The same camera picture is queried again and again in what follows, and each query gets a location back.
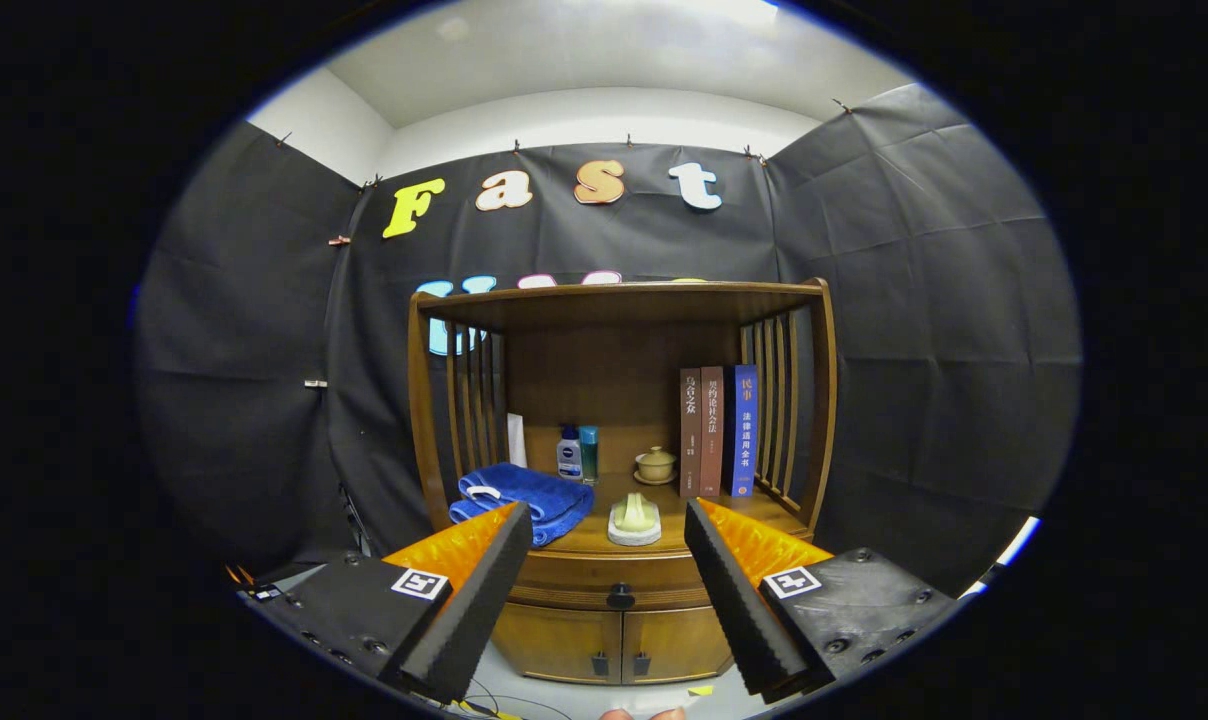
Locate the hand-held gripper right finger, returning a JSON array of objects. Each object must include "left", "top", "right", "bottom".
[{"left": 684, "top": 497, "right": 968, "bottom": 704}]

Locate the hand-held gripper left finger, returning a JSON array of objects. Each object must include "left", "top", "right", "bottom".
[{"left": 239, "top": 500, "right": 534, "bottom": 704}]

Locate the wooden drawer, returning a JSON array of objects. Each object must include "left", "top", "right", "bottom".
[{"left": 509, "top": 550, "right": 713, "bottom": 613}]

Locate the wooden cabinet door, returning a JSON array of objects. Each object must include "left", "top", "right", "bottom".
[
  {"left": 619, "top": 603, "right": 735, "bottom": 685},
  {"left": 491, "top": 603, "right": 625, "bottom": 685}
]

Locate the wooden countertop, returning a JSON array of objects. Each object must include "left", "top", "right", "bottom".
[{"left": 442, "top": 470, "right": 810, "bottom": 559}]

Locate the wooden cabinet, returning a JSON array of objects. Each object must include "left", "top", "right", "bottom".
[{"left": 407, "top": 278, "right": 839, "bottom": 687}]

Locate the blue towel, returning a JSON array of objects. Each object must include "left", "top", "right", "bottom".
[{"left": 449, "top": 462, "right": 596, "bottom": 548}]

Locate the beige lidded teacup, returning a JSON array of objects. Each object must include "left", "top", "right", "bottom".
[{"left": 633, "top": 446, "right": 678, "bottom": 487}]

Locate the blue book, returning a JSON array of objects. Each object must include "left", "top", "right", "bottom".
[{"left": 722, "top": 364, "right": 760, "bottom": 499}]

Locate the reddish brown book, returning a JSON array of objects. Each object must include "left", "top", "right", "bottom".
[{"left": 700, "top": 366, "right": 725, "bottom": 498}]

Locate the dark brown book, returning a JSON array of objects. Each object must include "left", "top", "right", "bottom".
[{"left": 679, "top": 367, "right": 704, "bottom": 499}]

